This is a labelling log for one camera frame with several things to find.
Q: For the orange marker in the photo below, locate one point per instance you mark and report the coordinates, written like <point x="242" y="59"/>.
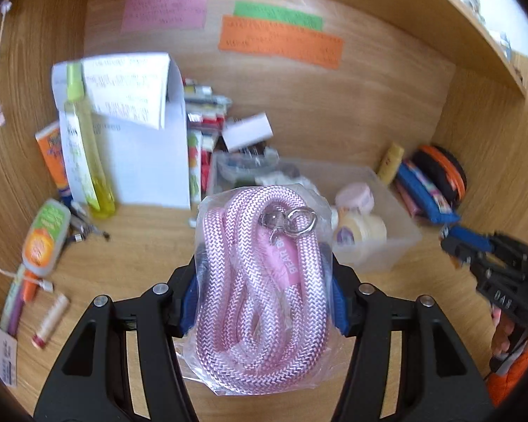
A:
<point x="28" y="288"/>

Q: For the white card box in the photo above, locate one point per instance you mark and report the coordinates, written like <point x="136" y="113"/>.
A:
<point x="246" y="132"/>

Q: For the pink notebook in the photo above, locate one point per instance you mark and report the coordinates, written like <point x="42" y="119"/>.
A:
<point x="407" y="202"/>

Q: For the purple green pen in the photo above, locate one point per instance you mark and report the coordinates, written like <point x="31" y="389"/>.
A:
<point x="13" y="307"/>

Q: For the small yellow bottle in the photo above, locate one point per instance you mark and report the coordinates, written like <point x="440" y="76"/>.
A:
<point x="389" y="165"/>

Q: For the clear plastic box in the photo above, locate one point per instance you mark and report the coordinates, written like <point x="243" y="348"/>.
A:
<point x="378" y="252"/>

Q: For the blue pencil case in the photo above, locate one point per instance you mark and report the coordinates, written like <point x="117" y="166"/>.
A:
<point x="427" y="195"/>

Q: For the wooden desktop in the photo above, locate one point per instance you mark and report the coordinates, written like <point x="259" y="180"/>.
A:
<point x="136" y="246"/>

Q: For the bundle of metal pens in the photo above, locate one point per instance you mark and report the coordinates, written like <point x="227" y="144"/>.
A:
<point x="86" y="226"/>

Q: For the black orange zip case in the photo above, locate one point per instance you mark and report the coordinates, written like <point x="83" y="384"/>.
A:
<point x="446" y="171"/>

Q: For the small lip balm tube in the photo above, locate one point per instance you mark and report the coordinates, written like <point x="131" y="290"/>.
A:
<point x="53" y="316"/>

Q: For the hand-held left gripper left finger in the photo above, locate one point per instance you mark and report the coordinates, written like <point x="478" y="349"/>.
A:
<point x="185" y="312"/>

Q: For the orange paper note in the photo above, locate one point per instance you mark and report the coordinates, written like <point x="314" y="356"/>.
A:
<point x="281" y="44"/>

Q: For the yellow-green spray bottle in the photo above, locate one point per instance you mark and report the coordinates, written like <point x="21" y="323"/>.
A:
<point x="99" y="193"/>

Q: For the person's right forearm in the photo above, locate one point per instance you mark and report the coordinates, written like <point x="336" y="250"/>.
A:
<point x="517" y="380"/>

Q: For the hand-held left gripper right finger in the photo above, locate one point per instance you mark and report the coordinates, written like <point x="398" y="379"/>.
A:
<point x="339" y="305"/>

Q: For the pink round jar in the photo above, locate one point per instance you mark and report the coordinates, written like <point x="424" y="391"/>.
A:
<point x="354" y="195"/>

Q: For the orange tube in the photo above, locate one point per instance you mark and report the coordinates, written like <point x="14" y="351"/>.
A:
<point x="50" y="154"/>

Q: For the pink paper note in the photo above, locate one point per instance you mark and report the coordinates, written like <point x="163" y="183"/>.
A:
<point x="165" y="6"/>

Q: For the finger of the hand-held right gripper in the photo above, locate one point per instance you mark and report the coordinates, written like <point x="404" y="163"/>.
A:
<point x="468" y="235"/>
<point x="460" y="252"/>

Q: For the stack of colourful booklets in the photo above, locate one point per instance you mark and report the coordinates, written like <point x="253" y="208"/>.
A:
<point x="204" y="105"/>

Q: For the fruit print book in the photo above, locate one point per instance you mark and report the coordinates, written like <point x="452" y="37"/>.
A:
<point x="194" y="167"/>

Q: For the white folded paper pad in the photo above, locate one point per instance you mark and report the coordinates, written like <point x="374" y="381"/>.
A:
<point x="149" y="171"/>

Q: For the white printed card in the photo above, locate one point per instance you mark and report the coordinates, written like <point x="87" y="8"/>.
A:
<point x="0" y="351"/>

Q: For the green paper note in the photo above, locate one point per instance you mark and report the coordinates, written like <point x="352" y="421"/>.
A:
<point x="281" y="15"/>

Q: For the cream tape roll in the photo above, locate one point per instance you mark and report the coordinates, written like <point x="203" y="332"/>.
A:
<point x="365" y="229"/>

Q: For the person's right hand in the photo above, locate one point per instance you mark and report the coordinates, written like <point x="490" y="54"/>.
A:
<point x="501" y="334"/>

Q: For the green orange wipes pack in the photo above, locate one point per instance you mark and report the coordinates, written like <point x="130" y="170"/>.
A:
<point x="44" y="237"/>

